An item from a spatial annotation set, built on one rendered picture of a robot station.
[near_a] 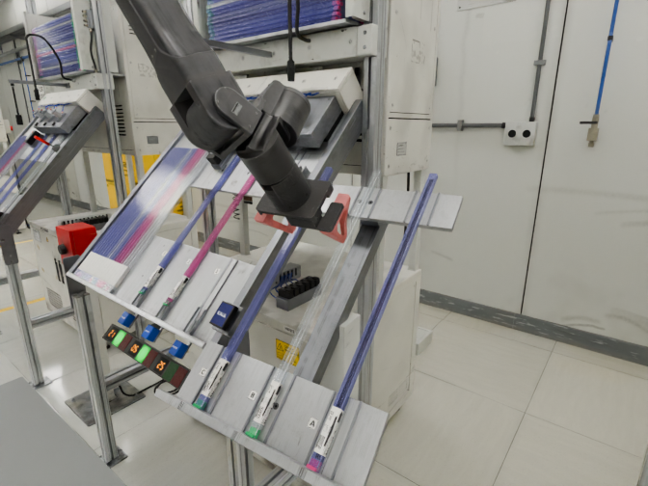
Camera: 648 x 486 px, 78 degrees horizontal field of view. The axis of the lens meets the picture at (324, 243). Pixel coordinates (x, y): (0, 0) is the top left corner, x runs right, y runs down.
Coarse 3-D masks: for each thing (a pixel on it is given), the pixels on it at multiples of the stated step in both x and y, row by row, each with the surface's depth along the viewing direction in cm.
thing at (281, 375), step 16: (368, 192) 74; (352, 224) 71; (336, 256) 69; (320, 288) 66; (320, 304) 65; (304, 320) 64; (304, 336) 63; (288, 352) 61; (288, 368) 60; (256, 432) 56
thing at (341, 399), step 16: (432, 176) 71; (416, 208) 68; (416, 224) 66; (400, 256) 64; (384, 288) 62; (384, 304) 60; (368, 320) 59; (368, 336) 58; (352, 368) 56; (352, 384) 55; (336, 400) 54; (320, 464) 51
